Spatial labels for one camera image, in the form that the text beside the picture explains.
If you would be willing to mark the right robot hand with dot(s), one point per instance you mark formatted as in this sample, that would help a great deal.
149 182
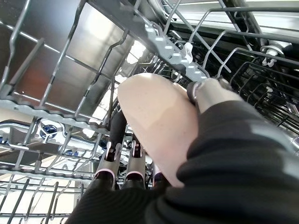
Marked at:
233 175

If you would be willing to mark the cream round plate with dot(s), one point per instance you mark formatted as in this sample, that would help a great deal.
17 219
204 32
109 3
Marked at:
151 112

